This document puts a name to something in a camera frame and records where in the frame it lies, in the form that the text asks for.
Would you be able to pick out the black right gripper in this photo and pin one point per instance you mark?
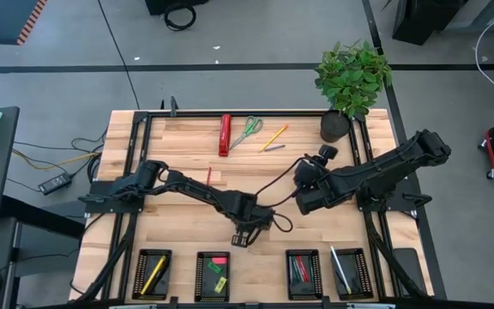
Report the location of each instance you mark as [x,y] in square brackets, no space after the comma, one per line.
[309,189]

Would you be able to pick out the red stapler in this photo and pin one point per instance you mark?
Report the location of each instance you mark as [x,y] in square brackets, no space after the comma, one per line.
[225,135]

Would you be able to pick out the yellow highlighter pen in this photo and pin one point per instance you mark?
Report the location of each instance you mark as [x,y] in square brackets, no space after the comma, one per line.
[153,274]

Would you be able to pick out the black table clamp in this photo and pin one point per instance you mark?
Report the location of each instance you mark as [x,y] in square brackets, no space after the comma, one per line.
[173,299]
[326,301]

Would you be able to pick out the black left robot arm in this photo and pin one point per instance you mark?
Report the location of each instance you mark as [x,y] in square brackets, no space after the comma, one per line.
[204,193]

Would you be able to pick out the green plant in black pot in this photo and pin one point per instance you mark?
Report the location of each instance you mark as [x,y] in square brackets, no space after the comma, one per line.
[350,81]

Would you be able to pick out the green eraser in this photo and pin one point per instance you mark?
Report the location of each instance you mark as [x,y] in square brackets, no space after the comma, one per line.
[215,268]

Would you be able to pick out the black tablet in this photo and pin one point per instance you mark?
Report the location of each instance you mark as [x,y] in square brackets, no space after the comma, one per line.
[407,268]

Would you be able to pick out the black equipment cabinet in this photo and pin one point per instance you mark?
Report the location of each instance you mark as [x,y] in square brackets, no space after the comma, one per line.
[423,17]

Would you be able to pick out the pink eraser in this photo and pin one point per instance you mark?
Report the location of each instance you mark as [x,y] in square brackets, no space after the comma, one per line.
[219,260]

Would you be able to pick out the silver frame bracket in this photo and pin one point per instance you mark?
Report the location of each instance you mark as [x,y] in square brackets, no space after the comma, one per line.
[371,306]

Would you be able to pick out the black power adapter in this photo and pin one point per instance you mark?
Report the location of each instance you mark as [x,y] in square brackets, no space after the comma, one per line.
[55,183]

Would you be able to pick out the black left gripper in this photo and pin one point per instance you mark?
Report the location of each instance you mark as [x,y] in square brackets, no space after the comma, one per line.
[253,216]

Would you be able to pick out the black slotted plastic bin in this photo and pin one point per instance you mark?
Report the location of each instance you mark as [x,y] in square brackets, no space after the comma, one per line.
[142,264]
[358,274]
[204,287]
[313,287]

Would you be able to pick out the grey crayon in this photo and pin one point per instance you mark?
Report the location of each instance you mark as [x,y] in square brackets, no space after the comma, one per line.
[292,269]
[275,148]

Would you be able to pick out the yellow pencil orange eraser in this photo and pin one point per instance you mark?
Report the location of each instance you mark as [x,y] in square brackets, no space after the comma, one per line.
[274,137]

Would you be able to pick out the black box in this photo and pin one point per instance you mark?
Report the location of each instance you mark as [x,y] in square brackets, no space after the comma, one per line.
[157,5]

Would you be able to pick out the black mat orange striped edge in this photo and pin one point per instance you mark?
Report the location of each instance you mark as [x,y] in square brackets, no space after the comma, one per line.
[2,21]

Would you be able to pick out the dark green crayon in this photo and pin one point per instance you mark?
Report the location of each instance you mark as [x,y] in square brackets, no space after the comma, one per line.
[296,270]

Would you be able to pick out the black frame clamp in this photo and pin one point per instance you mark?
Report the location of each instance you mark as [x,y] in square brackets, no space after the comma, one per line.
[173,106]

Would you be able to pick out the black aluminium table frame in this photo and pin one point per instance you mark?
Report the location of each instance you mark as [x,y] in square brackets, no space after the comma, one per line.
[272,113]

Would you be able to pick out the black pen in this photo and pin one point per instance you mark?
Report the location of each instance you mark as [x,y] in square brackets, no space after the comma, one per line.
[163,274]

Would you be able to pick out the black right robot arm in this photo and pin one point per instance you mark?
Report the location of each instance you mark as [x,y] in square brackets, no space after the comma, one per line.
[384,169]

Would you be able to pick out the white pencil yellow tip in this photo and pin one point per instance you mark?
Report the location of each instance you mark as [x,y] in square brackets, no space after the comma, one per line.
[340,269]

